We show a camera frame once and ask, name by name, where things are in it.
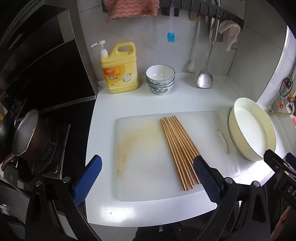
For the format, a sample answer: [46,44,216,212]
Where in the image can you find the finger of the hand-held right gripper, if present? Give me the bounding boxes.
[285,152,296,168]
[264,149,290,174]

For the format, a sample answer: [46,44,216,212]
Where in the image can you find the black wall hook rail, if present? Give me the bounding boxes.
[102,0,245,29]

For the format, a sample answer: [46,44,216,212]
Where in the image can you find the pink dishcloth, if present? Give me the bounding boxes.
[103,0,160,23]

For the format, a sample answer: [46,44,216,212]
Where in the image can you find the bundle of wooden chopsticks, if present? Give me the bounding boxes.
[160,115,201,191]

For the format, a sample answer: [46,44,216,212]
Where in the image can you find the gas valve with yellow hose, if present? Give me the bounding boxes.
[268,77,296,116]

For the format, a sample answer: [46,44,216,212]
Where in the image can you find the cream round dish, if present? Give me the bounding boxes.
[228,97,277,162]

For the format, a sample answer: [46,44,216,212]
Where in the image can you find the yellow dish soap bottle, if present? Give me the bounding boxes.
[91,40,139,94]

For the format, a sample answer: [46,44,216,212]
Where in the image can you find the blue silicone brush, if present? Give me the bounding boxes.
[167,3,176,43]

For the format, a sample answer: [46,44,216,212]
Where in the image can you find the metal spatula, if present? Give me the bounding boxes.
[196,16,220,89]

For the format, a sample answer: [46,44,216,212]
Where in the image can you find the person's right hand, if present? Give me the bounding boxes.
[276,206,296,241]

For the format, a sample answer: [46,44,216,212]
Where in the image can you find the black gas stove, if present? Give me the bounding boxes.
[0,100,71,186]

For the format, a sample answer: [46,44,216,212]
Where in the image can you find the black range hood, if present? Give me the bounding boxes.
[0,5,97,105]

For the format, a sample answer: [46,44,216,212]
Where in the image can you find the beige rag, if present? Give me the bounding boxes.
[217,20,241,52]

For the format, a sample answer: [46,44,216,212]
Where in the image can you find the brown metal saucepan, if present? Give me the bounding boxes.
[1,109,50,171]

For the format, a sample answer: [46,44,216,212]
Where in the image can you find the grey metal blade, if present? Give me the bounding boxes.
[205,16,224,42]

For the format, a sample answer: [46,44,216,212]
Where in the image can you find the white plastic cutting board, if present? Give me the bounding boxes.
[115,111,241,202]

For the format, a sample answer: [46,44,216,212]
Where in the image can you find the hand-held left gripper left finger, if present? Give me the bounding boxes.
[25,155,102,241]

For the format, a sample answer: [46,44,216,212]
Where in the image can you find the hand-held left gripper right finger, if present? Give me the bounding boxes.
[193,155,271,241]

